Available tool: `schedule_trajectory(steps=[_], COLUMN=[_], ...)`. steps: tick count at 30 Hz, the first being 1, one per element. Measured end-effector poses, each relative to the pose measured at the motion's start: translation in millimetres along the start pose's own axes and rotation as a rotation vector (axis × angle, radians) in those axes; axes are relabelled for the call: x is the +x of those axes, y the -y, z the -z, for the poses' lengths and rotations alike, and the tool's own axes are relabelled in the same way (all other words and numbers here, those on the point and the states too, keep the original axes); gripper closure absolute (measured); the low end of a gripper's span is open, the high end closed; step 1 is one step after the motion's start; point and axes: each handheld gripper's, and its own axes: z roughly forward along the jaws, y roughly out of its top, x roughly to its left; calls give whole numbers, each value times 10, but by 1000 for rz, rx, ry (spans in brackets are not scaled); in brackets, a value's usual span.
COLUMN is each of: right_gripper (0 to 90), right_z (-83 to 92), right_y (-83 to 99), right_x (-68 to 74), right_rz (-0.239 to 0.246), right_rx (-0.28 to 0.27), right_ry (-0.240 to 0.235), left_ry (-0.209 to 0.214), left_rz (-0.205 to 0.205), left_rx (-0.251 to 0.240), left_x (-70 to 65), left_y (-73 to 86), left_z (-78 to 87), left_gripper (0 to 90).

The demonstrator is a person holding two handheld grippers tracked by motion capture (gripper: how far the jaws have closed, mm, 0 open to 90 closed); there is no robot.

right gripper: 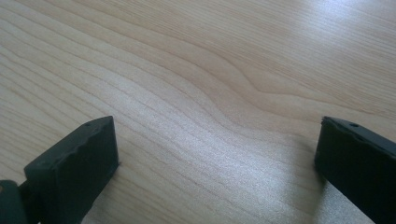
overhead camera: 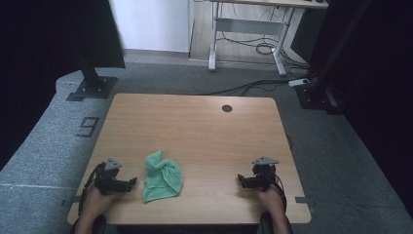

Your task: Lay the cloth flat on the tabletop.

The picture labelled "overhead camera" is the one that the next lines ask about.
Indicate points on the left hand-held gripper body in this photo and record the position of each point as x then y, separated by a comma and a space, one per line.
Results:
107, 182

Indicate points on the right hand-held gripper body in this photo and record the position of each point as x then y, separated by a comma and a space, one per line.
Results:
263, 178

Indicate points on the green cloth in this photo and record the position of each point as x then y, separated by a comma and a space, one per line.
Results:
162, 182

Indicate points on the person's left hand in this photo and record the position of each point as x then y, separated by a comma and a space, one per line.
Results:
97, 203

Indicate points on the person's right hand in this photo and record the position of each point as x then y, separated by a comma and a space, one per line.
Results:
272, 201

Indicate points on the grey tape strip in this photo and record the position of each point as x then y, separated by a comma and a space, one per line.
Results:
305, 200
71, 201

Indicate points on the black tape floor mark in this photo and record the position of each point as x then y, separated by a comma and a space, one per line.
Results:
86, 134

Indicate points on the wooden desk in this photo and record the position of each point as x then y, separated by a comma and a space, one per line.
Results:
324, 162

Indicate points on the black round table grommet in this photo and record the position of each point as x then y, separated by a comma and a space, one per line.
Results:
227, 108

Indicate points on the black metal stand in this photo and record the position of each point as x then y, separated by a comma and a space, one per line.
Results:
94, 87
313, 97

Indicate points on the white power strip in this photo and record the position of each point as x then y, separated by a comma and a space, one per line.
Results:
298, 82

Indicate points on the black curtain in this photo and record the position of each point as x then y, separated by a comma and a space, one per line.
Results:
32, 48
383, 97

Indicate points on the white metal table frame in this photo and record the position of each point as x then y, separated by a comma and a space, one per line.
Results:
250, 26

